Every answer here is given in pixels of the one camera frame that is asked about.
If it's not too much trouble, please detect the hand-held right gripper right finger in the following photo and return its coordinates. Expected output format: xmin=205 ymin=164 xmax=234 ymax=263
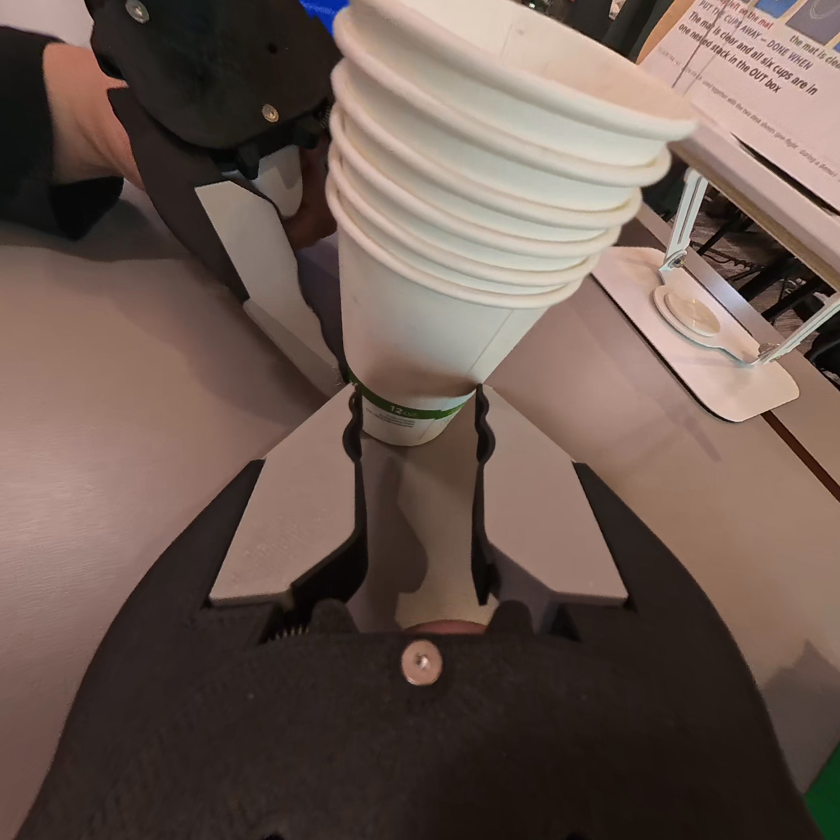
xmin=470 ymin=384 xmax=631 ymax=608

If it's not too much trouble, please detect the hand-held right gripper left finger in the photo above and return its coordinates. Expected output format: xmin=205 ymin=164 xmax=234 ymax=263
xmin=207 ymin=384 xmax=368 ymax=608

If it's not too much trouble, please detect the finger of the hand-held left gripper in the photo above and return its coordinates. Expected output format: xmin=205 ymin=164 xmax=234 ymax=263
xmin=194 ymin=176 xmax=347 ymax=396
xmin=252 ymin=144 xmax=306 ymax=219

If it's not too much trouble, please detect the stack of white paper cups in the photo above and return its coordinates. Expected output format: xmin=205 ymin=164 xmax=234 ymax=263
xmin=325 ymin=0 xmax=700 ymax=448

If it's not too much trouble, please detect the person's left forearm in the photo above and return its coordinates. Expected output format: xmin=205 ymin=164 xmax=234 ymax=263
xmin=0 ymin=25 xmax=127 ymax=242

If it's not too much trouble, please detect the person's left hand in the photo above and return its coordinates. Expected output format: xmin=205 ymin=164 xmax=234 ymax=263
xmin=41 ymin=39 xmax=148 ymax=193

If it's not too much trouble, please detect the white metal stand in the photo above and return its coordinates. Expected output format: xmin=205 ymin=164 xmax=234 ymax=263
xmin=589 ymin=164 xmax=840 ymax=423

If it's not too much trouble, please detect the green plastic bin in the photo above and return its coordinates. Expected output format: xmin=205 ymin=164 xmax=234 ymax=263
xmin=802 ymin=764 xmax=840 ymax=840

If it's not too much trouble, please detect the printed instruction sheet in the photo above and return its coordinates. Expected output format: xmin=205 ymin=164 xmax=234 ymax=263
xmin=640 ymin=0 xmax=840 ymax=212

